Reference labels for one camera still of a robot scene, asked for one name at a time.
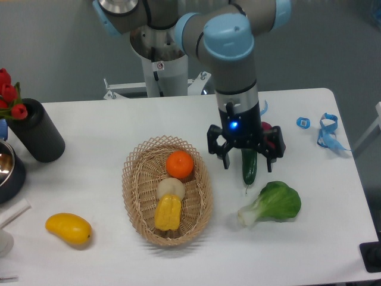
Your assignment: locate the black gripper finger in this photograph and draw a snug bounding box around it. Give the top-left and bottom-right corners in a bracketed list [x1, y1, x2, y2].
[207, 125, 238, 169]
[260, 126, 283, 172]

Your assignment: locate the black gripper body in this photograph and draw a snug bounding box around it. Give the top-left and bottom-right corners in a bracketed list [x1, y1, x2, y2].
[218, 102, 264, 149]

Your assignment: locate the yellow bell pepper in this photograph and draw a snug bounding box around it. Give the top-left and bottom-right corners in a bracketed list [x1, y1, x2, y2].
[154, 194, 182, 231]

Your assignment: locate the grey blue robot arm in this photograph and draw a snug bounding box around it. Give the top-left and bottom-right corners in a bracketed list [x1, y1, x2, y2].
[92, 1, 291, 167]

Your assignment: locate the woven wicker basket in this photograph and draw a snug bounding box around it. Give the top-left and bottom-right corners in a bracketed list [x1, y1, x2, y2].
[122, 136, 213, 246]

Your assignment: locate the purple sweet potato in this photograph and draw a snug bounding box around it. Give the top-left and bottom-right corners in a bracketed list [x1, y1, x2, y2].
[261, 122, 286, 157]

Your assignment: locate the green cucumber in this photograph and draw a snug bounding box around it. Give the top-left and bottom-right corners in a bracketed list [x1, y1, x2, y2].
[241, 149, 257, 185]

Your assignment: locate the blue curved band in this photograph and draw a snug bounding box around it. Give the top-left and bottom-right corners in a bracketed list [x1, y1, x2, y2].
[260, 100, 268, 116]

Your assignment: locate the blue round tag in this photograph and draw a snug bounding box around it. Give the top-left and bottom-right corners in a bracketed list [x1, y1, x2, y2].
[296, 117, 311, 129]

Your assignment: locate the orange tangerine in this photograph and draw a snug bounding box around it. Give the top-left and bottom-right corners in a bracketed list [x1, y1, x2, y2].
[165, 151, 194, 179]

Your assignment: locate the green bok choy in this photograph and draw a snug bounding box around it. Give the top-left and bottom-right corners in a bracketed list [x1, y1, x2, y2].
[238, 181, 301, 226]

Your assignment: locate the white furniture edge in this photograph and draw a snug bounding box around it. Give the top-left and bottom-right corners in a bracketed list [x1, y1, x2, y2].
[352, 102, 380, 158]

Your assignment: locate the black device at edge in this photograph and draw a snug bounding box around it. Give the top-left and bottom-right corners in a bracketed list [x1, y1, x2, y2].
[360, 241, 380, 273]

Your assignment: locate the yellow mango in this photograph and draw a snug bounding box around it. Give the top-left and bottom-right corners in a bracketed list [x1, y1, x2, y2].
[45, 213, 92, 245]

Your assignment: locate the black cylindrical vase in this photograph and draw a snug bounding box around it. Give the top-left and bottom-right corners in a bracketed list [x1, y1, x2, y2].
[7, 98, 65, 163]

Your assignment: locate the dark metal bowl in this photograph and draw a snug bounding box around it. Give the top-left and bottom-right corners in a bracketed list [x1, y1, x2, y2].
[1, 140, 26, 204]

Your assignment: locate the red tulip bouquet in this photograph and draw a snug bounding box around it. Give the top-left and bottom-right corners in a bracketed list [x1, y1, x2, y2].
[1, 68, 28, 120]

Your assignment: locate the white stand object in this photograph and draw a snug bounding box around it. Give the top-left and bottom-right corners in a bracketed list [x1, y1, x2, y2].
[1, 199, 31, 257]

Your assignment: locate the blue ribbon strap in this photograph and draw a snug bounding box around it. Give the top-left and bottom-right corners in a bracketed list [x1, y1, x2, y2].
[316, 112, 352, 153]

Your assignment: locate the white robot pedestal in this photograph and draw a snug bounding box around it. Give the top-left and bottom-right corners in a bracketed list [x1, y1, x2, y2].
[130, 25, 188, 98]

